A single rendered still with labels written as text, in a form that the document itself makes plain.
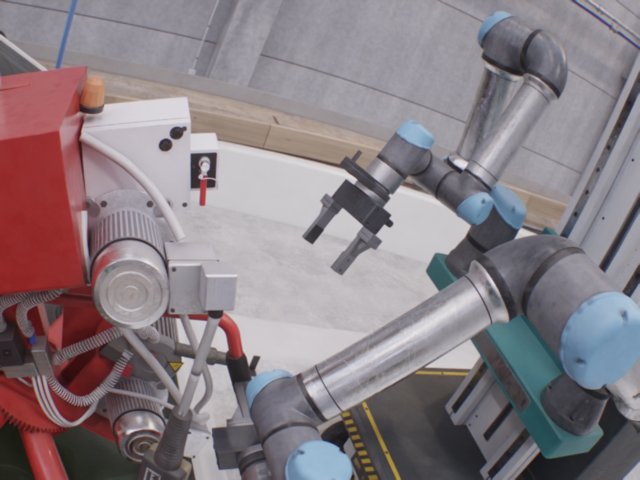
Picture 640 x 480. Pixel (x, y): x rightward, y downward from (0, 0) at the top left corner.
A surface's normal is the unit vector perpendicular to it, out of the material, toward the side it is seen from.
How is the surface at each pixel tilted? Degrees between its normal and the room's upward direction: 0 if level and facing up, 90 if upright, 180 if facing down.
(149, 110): 17
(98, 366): 90
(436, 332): 65
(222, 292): 81
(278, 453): 60
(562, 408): 73
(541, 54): 77
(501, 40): 100
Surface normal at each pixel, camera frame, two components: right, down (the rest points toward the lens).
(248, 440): 0.07, -0.84
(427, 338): -0.04, 0.00
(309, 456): 0.37, -0.82
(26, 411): 0.72, -0.66
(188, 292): 0.31, 0.40
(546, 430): -0.90, -0.18
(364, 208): -0.66, -0.45
